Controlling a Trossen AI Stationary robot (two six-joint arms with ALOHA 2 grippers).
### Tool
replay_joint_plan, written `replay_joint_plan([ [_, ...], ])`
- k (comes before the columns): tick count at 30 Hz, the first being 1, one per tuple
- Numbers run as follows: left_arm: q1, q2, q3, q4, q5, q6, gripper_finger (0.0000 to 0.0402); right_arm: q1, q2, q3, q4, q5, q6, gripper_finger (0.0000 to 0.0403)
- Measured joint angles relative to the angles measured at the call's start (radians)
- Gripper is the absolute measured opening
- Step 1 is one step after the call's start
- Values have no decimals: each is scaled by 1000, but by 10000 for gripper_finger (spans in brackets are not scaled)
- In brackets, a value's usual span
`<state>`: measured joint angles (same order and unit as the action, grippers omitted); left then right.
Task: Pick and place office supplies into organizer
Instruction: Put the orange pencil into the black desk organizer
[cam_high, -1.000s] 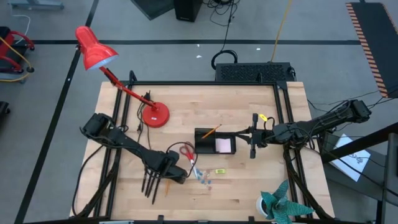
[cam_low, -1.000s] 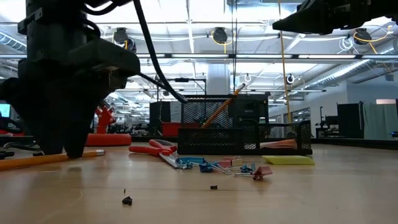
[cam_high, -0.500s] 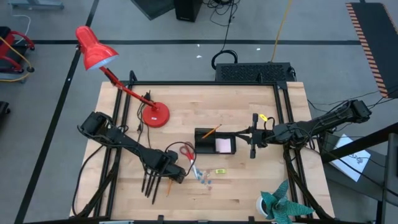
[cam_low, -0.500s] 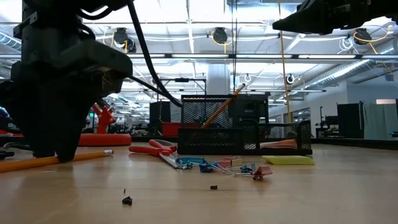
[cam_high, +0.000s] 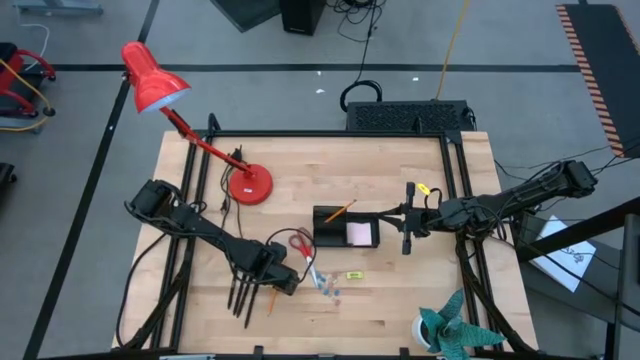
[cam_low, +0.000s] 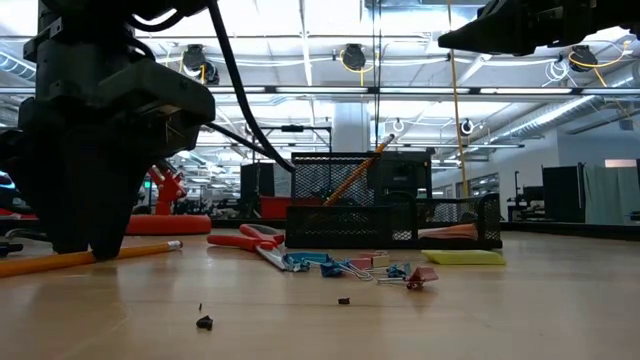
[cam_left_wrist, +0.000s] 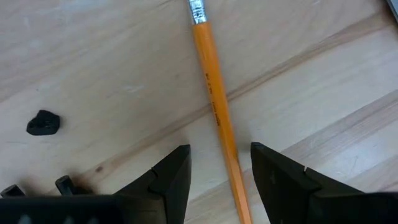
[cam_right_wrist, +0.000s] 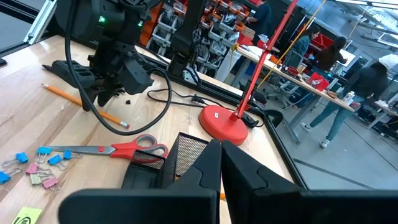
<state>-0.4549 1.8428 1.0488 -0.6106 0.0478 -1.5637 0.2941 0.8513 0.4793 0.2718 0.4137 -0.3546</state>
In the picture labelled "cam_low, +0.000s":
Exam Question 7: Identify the black mesh desk organizer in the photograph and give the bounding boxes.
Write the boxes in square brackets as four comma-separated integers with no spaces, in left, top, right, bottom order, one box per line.
[284,151,504,250]

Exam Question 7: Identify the blue binder clip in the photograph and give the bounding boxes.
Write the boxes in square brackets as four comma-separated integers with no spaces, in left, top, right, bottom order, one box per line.
[385,262,413,280]
[287,251,334,266]
[319,259,375,283]

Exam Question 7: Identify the yellow hanging cable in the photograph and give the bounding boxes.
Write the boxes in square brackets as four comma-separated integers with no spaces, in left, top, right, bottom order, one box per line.
[446,0,471,199]

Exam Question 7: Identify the red-pink binder clip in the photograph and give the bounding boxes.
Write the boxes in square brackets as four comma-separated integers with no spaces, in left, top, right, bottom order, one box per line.
[376,265,440,291]

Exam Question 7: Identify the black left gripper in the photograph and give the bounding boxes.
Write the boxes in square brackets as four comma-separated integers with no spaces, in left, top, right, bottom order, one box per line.
[17,30,217,262]

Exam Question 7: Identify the grey-green curtain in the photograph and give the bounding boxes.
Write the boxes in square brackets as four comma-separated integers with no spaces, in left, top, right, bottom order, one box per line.
[583,164,640,226]

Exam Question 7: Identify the orange pencil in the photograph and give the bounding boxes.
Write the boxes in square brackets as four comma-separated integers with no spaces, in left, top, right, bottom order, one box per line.
[323,133,396,207]
[0,239,184,279]

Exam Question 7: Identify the pink sticky note pad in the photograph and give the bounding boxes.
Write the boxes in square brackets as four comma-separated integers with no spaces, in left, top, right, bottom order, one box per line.
[418,223,479,241]

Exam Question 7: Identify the yellow-green eraser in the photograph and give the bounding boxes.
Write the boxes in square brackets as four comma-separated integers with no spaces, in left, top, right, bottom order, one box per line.
[421,248,507,266]

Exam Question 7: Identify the black equipment rack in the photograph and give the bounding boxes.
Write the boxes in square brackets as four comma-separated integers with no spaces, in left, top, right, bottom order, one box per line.
[507,170,545,222]

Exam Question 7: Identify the red desk lamp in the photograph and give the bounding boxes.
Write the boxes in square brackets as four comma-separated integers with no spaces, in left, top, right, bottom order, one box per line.
[124,159,213,236]

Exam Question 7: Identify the red box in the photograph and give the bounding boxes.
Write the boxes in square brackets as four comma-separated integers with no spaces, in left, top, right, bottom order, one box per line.
[259,195,296,220]

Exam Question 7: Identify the black cabinet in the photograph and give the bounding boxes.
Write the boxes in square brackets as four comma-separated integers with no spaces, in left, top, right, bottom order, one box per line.
[542,164,587,224]
[239,162,276,219]

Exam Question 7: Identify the black aluminium table frame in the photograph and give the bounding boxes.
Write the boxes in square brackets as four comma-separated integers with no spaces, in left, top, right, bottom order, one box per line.
[0,215,640,242]

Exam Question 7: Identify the red-handled scissors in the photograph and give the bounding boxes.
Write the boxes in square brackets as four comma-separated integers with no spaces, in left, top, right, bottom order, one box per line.
[206,223,291,272]

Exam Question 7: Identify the black box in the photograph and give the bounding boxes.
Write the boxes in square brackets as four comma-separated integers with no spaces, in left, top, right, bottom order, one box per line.
[379,149,434,199]

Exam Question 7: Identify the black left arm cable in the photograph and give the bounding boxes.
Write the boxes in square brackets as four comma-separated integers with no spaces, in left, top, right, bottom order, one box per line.
[205,0,297,175]

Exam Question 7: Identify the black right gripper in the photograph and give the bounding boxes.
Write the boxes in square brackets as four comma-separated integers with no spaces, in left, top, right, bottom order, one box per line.
[437,0,640,56]

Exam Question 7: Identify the teal binder clip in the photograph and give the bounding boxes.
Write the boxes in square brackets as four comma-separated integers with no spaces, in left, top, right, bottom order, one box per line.
[282,257,312,274]

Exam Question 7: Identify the black hanging cable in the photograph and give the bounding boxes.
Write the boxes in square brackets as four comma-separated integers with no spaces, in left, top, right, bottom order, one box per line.
[370,0,385,151]

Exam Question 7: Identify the silver ventilation duct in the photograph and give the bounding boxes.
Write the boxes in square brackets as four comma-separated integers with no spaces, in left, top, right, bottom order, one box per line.
[492,62,640,144]

